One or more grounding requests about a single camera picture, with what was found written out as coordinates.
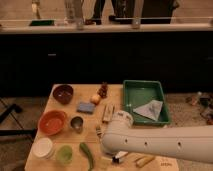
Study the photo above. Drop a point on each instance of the green pepper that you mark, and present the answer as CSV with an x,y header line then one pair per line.
x,y
83,146

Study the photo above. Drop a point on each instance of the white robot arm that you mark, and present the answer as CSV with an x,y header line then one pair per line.
x,y
188,143

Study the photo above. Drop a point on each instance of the small metal cup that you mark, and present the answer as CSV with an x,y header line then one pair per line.
x,y
77,124

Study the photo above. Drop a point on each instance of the red grape bunch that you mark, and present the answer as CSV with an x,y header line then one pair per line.
x,y
103,90

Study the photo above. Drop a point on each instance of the small yellow fruit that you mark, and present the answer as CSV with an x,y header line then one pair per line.
x,y
95,99

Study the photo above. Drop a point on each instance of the wooden block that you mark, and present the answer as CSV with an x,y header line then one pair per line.
x,y
108,112

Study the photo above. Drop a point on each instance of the green plastic tray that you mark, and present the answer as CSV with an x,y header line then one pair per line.
x,y
137,93

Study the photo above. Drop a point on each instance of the blue sponge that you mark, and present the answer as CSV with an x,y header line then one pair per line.
x,y
84,107

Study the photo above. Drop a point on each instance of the dark brown bowl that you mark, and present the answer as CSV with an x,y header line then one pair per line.
x,y
63,94

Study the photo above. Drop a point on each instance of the silver fork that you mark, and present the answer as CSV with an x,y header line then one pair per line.
x,y
98,131

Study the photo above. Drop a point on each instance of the grey folded cloth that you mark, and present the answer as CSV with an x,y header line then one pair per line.
x,y
150,110

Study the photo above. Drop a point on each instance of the orange bowl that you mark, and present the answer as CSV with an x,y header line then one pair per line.
x,y
52,122

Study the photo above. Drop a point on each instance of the black white brush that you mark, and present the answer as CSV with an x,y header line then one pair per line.
x,y
119,157

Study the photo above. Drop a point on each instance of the yellow corn cob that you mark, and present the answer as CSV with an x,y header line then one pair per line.
x,y
143,161

